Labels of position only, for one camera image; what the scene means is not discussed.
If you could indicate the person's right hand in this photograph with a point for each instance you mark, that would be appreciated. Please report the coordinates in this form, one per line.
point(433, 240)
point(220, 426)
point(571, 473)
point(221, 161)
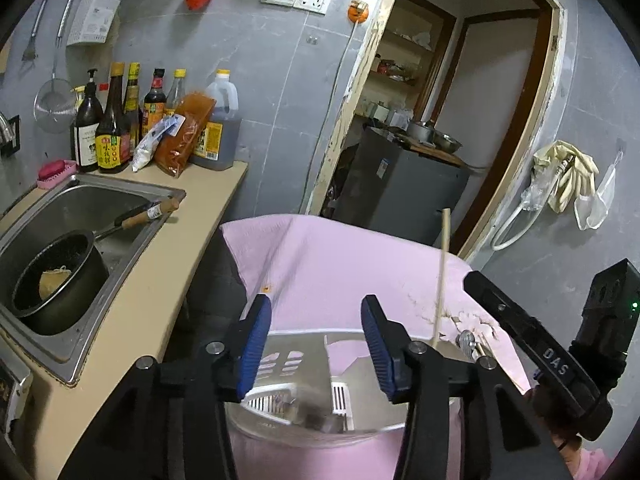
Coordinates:
point(566, 441)

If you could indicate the hanging mesh strainer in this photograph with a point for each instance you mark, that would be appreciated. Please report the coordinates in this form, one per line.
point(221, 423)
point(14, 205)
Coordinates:
point(54, 105)

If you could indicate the white salt packet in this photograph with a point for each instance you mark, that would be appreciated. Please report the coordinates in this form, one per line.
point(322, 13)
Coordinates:
point(144, 152)

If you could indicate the black saucepan wooden handle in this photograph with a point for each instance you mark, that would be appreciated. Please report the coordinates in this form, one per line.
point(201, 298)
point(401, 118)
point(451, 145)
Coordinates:
point(56, 288)

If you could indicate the white mesh bag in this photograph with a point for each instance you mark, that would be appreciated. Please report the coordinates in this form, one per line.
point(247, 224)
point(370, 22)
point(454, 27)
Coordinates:
point(591, 211)

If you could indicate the white wall box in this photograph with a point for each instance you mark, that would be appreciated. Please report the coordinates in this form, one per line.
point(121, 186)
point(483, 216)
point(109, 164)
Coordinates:
point(92, 22)

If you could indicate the person's pink sleeve forearm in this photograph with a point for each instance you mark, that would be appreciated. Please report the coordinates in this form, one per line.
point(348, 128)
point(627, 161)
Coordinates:
point(591, 464)

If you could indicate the pink floral tablecloth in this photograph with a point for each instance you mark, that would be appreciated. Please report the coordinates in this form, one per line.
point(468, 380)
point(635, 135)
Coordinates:
point(316, 272)

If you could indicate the wooden chopstick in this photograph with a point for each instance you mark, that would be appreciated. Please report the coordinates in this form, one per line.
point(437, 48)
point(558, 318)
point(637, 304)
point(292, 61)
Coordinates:
point(440, 299)

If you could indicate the orange spice bag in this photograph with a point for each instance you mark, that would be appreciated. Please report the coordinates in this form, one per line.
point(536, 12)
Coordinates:
point(174, 151)

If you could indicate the red cap sauce bottle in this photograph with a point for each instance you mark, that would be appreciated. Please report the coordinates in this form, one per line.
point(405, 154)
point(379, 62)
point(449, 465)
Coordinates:
point(154, 102)

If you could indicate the dark soy sauce bottle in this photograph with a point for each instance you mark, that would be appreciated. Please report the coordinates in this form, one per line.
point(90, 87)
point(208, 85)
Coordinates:
point(112, 134)

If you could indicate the dark grey cabinet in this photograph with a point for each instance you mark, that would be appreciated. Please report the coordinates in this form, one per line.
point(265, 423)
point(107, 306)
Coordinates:
point(396, 191)

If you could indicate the yellow cap clear bottle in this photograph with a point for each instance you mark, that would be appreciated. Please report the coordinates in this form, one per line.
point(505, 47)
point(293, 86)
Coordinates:
point(176, 92)

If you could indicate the white plastic utensil caddy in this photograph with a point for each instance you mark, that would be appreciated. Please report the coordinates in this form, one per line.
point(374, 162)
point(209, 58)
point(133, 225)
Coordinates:
point(316, 390)

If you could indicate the stainless steel sink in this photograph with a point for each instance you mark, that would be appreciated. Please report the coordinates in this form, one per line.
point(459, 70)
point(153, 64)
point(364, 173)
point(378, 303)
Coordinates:
point(80, 202)

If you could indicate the orange wall hook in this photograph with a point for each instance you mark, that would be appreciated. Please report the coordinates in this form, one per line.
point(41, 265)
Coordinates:
point(358, 11)

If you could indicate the pump top sauce bottle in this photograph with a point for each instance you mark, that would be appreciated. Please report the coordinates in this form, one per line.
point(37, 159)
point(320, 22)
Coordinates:
point(88, 118)

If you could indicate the hanging steel peeler tool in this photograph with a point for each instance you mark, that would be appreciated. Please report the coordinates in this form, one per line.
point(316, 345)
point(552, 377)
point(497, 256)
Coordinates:
point(30, 52)

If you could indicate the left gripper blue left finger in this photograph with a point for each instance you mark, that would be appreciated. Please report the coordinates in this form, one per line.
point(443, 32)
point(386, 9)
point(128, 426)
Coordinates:
point(253, 332)

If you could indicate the steel bowl on cabinet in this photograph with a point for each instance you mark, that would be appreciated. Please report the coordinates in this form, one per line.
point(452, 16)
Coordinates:
point(445, 142)

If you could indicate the wooden door frame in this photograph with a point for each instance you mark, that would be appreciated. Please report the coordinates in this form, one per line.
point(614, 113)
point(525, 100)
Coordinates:
point(547, 82)

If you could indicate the large dark oil jug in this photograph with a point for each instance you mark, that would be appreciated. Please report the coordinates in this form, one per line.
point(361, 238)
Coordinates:
point(216, 145)

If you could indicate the large steel spoon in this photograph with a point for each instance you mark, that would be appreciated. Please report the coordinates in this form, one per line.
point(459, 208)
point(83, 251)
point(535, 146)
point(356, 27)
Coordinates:
point(470, 345)

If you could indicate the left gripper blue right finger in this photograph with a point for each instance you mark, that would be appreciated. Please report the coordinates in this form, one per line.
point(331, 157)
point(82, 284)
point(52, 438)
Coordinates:
point(380, 339)

